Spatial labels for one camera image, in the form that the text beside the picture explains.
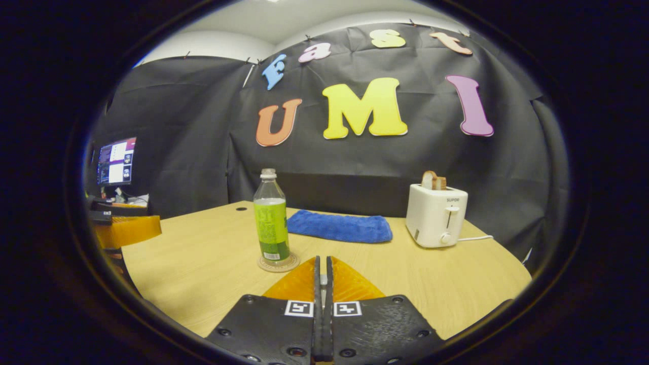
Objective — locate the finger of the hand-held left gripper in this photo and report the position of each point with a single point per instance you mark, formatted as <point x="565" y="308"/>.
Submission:
<point x="127" y="230"/>
<point x="101" y="209"/>

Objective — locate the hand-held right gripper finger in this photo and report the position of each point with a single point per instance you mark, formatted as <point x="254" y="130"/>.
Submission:
<point x="317" y="289"/>
<point x="328" y="289"/>

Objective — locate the round woven coaster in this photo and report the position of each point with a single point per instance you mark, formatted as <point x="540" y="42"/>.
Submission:
<point x="294" y="263"/>

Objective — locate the clear green-label water bottle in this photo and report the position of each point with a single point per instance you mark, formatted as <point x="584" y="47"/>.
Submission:
<point x="272" y="228"/>

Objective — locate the white side table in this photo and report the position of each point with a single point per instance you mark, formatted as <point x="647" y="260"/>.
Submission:
<point x="137" y="198"/>

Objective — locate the computer monitor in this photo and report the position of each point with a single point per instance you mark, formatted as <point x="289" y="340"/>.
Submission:
<point x="116" y="162"/>

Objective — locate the blue towel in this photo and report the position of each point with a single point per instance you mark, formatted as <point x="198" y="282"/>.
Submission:
<point x="339" y="227"/>

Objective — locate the white toaster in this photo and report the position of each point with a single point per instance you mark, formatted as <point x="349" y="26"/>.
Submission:
<point x="433" y="218"/>

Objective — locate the pale bread slice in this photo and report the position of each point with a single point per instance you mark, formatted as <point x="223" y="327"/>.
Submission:
<point x="429" y="180"/>

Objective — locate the brown bread slice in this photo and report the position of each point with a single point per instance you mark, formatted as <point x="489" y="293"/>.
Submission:
<point x="441" y="183"/>

